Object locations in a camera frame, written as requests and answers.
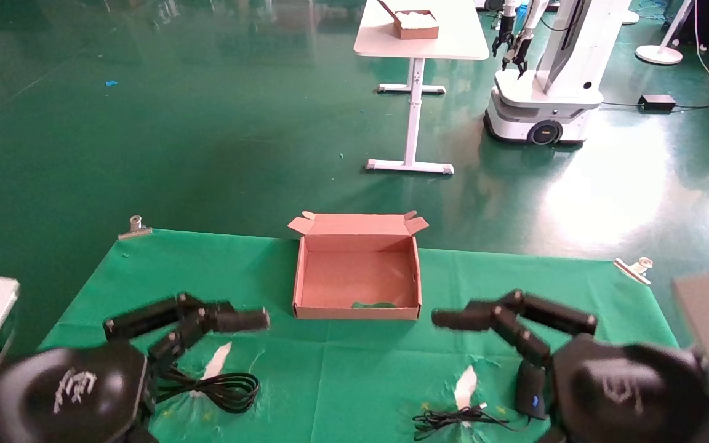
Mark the metal table clip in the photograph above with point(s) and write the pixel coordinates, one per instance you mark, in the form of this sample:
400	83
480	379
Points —
632	269
135	227

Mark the white pedestal table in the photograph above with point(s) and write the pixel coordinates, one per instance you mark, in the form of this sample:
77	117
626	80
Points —
428	43

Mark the small black background gripper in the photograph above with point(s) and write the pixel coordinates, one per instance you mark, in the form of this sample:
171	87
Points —
503	40
519	55

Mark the small white round base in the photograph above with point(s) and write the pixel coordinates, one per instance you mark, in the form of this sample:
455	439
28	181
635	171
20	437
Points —
630	16

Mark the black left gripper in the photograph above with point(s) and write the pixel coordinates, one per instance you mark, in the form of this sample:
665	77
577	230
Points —
71	387

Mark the open brown cardboard box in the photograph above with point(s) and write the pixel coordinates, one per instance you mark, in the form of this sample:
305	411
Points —
354	277

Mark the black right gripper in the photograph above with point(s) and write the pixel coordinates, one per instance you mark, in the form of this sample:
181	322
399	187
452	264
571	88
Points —
625	387

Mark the black floor power brick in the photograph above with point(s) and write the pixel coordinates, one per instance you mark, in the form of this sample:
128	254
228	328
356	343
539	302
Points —
657	101

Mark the white items in small box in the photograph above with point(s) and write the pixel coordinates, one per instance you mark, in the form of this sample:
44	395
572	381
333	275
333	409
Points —
417	18

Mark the black power adapter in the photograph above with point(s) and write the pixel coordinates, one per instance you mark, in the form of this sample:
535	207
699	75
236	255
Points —
530	391

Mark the white floor stand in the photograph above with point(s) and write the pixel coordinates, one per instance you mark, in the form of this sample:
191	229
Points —
659	54

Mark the white wheeled background robot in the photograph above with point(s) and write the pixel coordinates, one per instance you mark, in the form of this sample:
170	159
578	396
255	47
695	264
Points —
560	74

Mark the small brown cardboard box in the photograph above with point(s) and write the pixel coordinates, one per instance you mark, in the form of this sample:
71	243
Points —
419	31

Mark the green tablecloth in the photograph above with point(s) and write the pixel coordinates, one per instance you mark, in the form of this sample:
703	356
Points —
360	369

